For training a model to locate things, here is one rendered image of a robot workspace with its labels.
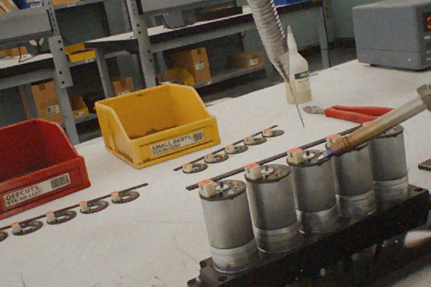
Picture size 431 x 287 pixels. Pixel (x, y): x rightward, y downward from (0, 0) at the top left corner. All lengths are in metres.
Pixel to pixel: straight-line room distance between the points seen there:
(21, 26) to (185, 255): 2.25
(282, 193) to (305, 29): 6.06
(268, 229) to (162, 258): 0.10
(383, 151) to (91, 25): 4.67
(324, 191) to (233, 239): 0.06
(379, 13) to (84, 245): 0.58
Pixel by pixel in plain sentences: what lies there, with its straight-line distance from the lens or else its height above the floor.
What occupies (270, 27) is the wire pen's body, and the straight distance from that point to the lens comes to 0.26.
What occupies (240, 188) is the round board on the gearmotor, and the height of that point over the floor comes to 0.81.
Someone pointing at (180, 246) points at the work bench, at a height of 0.75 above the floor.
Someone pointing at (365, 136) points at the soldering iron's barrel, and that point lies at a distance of 0.29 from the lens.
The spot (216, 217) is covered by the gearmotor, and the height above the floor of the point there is 0.80.
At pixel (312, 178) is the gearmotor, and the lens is 0.30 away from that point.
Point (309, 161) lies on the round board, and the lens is 0.30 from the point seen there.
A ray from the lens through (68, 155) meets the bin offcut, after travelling 0.57.
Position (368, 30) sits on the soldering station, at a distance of 0.88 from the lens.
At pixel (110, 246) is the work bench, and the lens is 0.40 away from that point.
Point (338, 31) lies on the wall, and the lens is 6.60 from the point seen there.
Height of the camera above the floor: 0.91
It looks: 14 degrees down
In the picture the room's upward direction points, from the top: 11 degrees counter-clockwise
